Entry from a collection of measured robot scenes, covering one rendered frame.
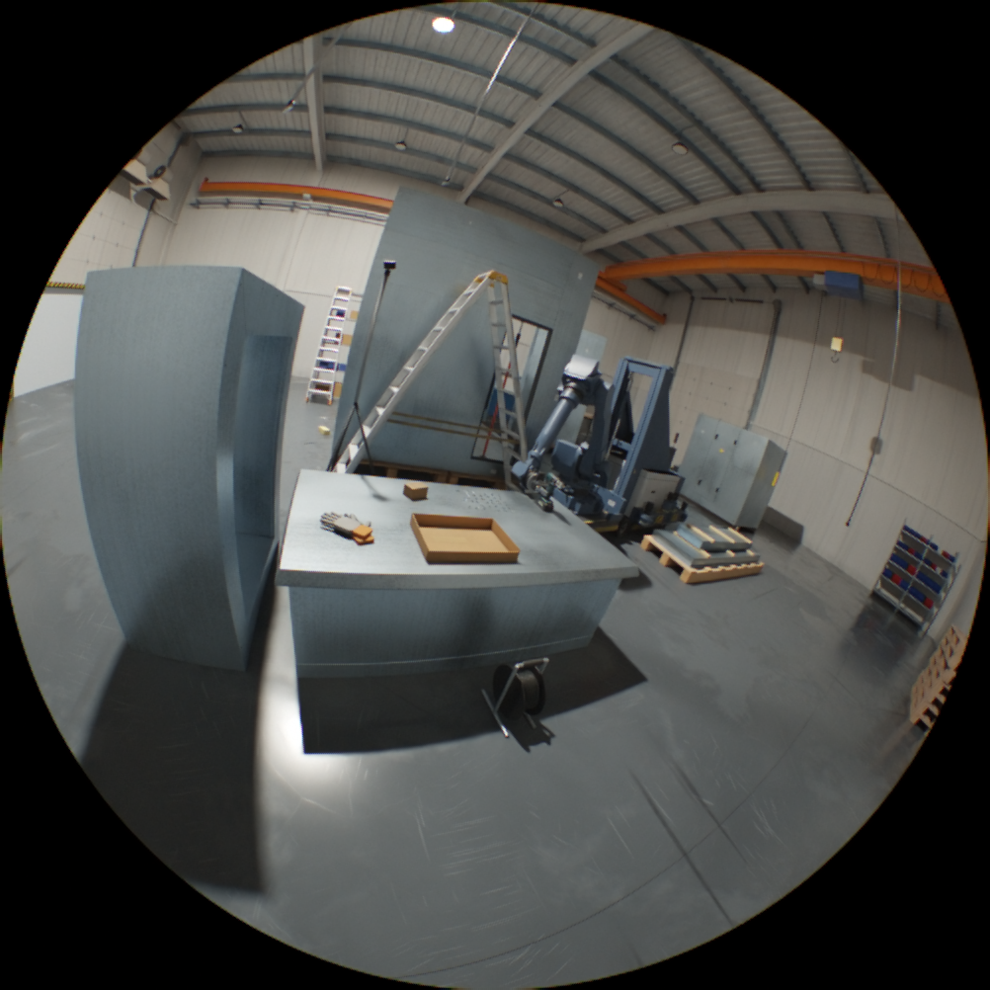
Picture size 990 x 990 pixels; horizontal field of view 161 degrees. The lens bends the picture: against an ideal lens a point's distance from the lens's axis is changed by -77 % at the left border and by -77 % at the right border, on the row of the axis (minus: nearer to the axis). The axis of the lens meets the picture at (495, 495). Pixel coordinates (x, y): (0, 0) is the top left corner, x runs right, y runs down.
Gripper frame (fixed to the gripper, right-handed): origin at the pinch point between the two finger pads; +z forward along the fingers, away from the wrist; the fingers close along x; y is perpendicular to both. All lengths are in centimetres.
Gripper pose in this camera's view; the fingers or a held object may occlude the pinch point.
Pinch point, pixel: (548, 493)
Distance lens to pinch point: 230.3
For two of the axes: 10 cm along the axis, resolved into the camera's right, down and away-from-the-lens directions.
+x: -9.0, -1.1, -4.2
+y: -2.7, 9.1, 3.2
